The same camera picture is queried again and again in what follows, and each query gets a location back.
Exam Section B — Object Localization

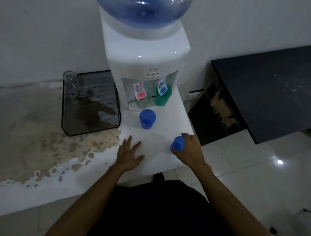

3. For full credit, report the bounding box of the person's black clothing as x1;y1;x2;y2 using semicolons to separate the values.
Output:
87;173;234;236

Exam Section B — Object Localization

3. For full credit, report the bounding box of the green plastic cup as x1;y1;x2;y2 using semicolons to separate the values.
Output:
155;84;173;107

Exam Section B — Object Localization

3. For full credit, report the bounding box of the person's left hand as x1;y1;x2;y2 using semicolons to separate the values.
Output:
114;135;145;172

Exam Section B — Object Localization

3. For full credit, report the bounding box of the blue water bottle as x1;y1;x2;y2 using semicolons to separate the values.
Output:
96;0;194;30

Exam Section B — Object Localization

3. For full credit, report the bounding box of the dark torn cardboard box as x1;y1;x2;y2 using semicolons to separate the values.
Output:
188;77;250;146

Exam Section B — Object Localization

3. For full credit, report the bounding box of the white water dispenser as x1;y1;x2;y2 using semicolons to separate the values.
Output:
99;6;191;110

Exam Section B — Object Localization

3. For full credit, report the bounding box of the person's left forearm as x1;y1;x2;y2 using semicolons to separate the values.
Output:
45;165;127;236

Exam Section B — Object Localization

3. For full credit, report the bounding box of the blue plastic cup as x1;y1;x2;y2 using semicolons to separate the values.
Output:
170;136;186;152
139;109;157;130

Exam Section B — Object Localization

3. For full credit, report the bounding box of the black table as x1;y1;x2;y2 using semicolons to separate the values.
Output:
211;45;311;145

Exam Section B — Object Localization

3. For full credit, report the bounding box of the blue dispenser tap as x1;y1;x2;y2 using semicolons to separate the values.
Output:
157;79;168;96

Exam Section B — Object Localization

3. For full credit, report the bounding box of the person's right forearm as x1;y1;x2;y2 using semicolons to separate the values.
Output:
194;164;273;236

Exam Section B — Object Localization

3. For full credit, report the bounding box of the clear glass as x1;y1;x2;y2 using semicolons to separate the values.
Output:
63;71;82;98
135;91;151;109

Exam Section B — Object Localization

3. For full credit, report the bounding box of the red dispenser tap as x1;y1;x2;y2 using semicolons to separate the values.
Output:
133;82;146;100

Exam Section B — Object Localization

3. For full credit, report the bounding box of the person's right hand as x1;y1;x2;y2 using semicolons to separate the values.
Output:
170;133;211;171

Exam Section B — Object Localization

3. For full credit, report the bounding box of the dark transparent tray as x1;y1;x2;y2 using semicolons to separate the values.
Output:
61;70;121;136

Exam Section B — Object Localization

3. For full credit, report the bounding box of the white wall socket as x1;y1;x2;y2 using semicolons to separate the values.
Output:
187;90;204;99

